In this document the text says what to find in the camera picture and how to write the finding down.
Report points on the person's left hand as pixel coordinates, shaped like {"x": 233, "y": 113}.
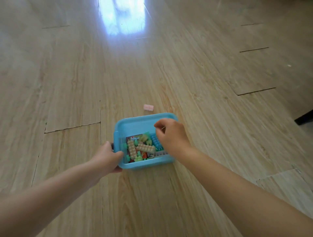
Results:
{"x": 104, "y": 160}

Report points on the person's right hand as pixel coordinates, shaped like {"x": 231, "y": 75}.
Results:
{"x": 174, "y": 138}

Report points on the person's right thumb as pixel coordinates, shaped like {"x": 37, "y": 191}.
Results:
{"x": 160, "y": 134}

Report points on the person's left thumb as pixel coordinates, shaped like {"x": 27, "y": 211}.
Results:
{"x": 118, "y": 154}

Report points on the blue plastic storage box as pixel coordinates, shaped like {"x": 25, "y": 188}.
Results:
{"x": 137, "y": 124}

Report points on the person's left forearm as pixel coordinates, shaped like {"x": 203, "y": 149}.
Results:
{"x": 49, "y": 195}

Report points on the person's right forearm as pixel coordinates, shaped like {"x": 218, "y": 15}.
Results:
{"x": 244, "y": 195}

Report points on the printed instruction card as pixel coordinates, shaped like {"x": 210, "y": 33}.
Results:
{"x": 133, "y": 138}

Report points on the pile of colourful toy bricks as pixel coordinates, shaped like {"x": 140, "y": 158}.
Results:
{"x": 143, "y": 147}

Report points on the pink toy brick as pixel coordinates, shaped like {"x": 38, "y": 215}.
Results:
{"x": 148, "y": 107}

